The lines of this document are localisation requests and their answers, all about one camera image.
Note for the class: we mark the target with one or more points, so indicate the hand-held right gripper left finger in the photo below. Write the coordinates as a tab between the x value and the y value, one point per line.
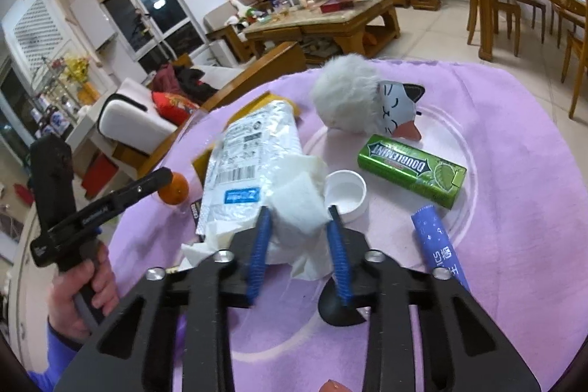
259	245

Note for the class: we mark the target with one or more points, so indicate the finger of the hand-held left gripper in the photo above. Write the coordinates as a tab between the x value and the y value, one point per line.
147	185

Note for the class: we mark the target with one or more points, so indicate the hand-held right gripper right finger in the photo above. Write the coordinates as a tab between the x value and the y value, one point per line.
340	259

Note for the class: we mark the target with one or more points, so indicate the white tissue pack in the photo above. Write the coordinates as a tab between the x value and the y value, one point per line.
298	194

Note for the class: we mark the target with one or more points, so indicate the person's left forearm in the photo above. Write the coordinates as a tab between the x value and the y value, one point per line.
55	364

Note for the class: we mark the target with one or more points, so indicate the person's left hand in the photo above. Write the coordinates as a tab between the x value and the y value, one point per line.
64	304

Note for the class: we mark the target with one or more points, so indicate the orange tangerine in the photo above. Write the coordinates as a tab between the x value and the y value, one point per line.
177	190

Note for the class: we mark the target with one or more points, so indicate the red floor box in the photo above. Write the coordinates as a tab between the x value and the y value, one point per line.
99	176

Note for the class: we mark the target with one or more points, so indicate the black round lid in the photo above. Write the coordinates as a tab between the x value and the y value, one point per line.
330	309

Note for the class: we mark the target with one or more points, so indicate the wooden sofa white cushions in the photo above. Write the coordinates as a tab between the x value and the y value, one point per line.
133	121

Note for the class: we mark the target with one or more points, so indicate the white bottle cap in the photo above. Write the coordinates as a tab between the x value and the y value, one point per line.
344	190

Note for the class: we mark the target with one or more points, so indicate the red embroidered cushion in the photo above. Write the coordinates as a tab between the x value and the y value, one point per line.
177	107

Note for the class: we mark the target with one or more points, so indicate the white plastic mailer bag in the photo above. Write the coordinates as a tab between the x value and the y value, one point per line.
248	153

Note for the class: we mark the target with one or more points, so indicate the blue stick packet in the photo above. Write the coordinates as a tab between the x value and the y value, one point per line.
432	236

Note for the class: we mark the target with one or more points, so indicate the dark clothes pile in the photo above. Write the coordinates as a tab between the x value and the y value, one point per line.
188	79

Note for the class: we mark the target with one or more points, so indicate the green gum box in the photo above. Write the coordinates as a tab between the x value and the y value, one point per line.
404	164

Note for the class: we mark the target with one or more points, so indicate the yellow artificial flowers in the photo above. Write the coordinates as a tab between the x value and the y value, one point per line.
78	70

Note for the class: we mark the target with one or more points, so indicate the white lattice panel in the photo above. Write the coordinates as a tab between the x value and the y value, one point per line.
34	29

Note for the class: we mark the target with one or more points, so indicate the grey fluffy cat toy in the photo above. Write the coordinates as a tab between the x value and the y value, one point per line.
349	93

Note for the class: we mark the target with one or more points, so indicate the glass balcony door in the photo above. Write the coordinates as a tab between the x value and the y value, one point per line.
151	15

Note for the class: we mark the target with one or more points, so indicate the wooden armchair white cushion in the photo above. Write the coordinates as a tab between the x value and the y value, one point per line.
225	29

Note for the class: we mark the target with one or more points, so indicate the purple printed tablecloth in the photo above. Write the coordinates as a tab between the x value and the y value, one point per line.
505	190

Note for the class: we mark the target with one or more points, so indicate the white stuffed goose toy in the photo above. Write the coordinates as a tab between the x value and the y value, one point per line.
241	11

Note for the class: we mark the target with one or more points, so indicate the wooden coffee table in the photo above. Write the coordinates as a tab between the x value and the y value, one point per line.
367	15

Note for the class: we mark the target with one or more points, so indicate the red tissue box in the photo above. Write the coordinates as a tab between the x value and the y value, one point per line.
335	6

